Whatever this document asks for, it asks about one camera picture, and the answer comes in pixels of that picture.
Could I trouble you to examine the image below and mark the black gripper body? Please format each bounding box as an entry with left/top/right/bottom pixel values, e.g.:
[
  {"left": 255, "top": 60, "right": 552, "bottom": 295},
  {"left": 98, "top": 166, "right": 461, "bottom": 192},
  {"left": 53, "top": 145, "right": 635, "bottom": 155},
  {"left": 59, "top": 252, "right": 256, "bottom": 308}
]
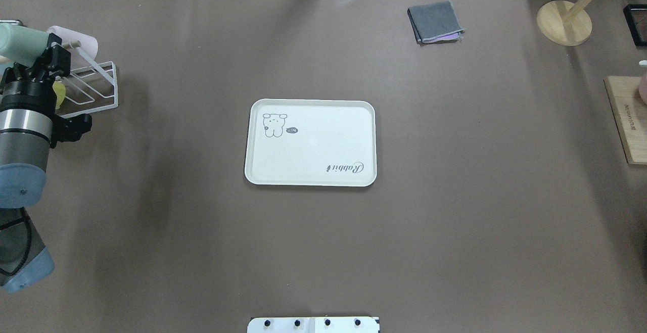
[{"left": 2, "top": 43, "right": 71, "bottom": 107}]

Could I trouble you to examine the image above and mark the green cup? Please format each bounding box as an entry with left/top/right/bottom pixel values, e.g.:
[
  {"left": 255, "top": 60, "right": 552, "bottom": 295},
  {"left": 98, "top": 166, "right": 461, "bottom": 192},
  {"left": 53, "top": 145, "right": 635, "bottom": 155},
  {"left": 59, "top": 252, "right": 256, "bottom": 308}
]
[{"left": 1, "top": 24, "right": 49, "bottom": 67}]

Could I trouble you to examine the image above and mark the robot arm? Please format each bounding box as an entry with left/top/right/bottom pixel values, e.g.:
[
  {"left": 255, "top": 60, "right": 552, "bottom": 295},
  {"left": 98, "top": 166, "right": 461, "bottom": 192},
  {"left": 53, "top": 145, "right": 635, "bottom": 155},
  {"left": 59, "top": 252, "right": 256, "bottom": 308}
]
[{"left": 2, "top": 44, "right": 71, "bottom": 294}]

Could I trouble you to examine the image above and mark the yellow cup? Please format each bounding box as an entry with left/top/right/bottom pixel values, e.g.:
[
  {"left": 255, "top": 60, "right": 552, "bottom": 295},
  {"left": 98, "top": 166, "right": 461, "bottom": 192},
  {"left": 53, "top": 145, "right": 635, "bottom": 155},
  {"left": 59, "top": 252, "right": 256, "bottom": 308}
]
[{"left": 53, "top": 81, "right": 66, "bottom": 110}]

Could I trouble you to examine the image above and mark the pink cup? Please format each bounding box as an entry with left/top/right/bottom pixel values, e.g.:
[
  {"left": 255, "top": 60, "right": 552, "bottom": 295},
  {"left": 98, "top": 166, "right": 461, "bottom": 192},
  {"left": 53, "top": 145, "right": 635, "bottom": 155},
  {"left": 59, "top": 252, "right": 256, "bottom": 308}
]
[{"left": 46, "top": 25, "right": 99, "bottom": 60}]

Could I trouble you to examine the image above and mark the cream rabbit tray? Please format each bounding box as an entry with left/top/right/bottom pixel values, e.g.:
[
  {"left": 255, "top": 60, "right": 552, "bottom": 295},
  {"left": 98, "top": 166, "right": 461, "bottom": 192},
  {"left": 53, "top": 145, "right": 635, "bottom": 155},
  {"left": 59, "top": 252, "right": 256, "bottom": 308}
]
[{"left": 244, "top": 99, "right": 378, "bottom": 187}]

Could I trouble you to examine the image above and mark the dark tray box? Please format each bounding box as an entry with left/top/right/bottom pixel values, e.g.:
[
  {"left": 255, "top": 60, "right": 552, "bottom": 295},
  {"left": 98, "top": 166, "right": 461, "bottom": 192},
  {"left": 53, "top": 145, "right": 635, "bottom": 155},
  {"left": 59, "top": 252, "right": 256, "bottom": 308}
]
[{"left": 622, "top": 4, "right": 646, "bottom": 46}]

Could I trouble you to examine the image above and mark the silver metal cylinder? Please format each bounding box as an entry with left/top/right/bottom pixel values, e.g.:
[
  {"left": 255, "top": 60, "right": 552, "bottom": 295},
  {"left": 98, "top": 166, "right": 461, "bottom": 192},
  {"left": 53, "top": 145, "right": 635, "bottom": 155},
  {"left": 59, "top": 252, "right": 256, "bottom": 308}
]
[{"left": 0, "top": 19, "right": 24, "bottom": 26}]

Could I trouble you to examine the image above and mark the grey folded cloth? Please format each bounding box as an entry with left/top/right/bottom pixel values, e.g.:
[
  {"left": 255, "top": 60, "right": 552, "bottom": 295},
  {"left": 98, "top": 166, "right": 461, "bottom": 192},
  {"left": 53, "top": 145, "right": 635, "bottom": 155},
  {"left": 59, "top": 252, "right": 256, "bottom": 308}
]
[{"left": 407, "top": 0, "right": 465, "bottom": 44}]

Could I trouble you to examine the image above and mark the wooden mug tree stand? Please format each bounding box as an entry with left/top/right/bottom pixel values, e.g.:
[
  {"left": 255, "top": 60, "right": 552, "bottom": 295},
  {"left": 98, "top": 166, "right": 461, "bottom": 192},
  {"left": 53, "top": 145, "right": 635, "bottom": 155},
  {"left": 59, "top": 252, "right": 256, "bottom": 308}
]
[{"left": 536, "top": 0, "right": 592, "bottom": 46}]

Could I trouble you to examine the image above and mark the bamboo cutting board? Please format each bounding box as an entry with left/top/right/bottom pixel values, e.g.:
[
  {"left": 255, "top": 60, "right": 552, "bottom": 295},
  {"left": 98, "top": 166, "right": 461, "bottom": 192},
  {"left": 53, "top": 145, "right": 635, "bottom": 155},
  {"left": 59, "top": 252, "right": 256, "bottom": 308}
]
[{"left": 605, "top": 76, "right": 646, "bottom": 165}]

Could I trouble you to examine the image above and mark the pink bowl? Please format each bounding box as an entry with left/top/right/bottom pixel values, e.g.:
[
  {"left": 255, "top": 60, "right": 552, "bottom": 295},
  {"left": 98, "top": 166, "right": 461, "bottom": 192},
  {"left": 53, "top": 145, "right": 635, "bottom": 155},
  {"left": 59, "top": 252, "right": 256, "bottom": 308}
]
[{"left": 638, "top": 72, "right": 647, "bottom": 104}]

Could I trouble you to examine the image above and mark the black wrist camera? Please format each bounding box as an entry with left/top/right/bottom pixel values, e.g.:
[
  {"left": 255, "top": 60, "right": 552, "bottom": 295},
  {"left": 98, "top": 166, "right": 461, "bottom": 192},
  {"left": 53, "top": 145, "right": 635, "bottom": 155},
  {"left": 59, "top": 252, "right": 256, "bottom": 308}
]
[{"left": 50, "top": 114, "right": 93, "bottom": 149}]

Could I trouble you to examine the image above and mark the white wire cup rack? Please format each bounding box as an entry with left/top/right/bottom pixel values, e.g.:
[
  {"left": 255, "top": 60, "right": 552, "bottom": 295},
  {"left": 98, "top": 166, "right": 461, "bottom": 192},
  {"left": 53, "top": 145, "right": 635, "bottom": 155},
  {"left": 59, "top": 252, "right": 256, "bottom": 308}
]
[{"left": 56, "top": 41, "right": 119, "bottom": 118}]

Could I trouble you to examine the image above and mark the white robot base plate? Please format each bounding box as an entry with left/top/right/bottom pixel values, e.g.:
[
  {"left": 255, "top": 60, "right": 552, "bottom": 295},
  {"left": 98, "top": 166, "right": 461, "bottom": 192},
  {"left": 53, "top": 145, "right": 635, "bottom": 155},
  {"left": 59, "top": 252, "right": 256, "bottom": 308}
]
[{"left": 247, "top": 315, "right": 381, "bottom": 332}]

